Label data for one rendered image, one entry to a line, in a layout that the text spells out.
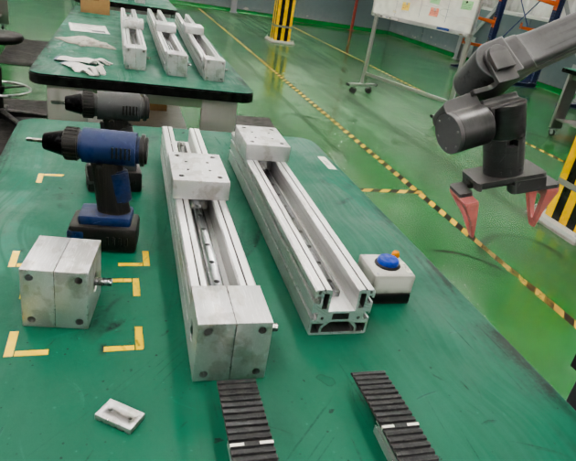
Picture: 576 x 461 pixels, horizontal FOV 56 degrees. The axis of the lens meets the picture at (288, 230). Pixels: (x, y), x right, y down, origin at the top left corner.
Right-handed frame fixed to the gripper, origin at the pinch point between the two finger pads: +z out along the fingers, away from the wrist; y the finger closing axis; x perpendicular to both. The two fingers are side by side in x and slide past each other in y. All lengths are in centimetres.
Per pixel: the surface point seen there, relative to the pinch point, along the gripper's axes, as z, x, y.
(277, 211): 1.6, 24.0, -34.0
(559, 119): 162, 521, 310
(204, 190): -5, 26, -47
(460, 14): 27, 513, 190
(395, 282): 11.8, 7.6, -15.5
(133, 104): -19, 45, -60
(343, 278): 7.2, 4.3, -25.0
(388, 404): 11.5, -21.0, -24.2
